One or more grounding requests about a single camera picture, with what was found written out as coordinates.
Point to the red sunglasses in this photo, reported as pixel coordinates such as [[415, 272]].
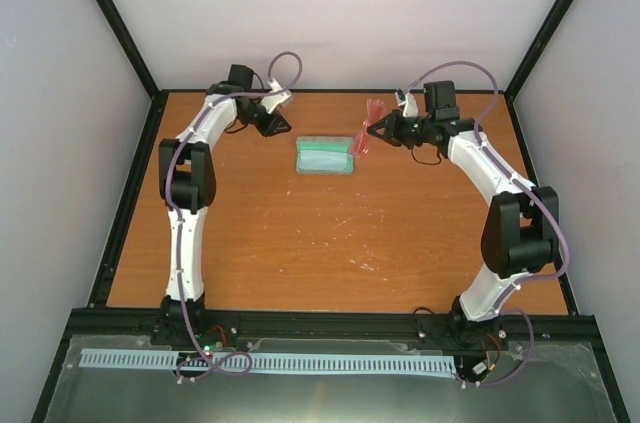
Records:
[[375, 110]]

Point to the grey glasses case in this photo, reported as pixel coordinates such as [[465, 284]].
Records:
[[326, 143]]

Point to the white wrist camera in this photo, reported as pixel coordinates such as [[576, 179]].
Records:
[[406, 102], [277, 97]]

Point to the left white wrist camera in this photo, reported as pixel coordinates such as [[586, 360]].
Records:
[[277, 97]]

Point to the black aluminium frame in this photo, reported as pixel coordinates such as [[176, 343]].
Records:
[[96, 319]]

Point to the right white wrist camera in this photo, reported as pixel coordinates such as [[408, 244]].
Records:
[[406, 102]]

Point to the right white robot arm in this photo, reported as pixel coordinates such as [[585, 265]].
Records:
[[519, 237]]

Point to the light blue cleaning cloth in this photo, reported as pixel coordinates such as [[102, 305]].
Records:
[[323, 161]]

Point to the light blue slotted cable duct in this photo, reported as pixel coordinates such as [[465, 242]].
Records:
[[273, 363]]

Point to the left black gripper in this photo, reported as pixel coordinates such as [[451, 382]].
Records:
[[276, 121]]

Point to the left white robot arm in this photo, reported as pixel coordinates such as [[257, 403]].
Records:
[[187, 181]]

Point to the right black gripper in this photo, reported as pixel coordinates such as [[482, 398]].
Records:
[[390, 122]]

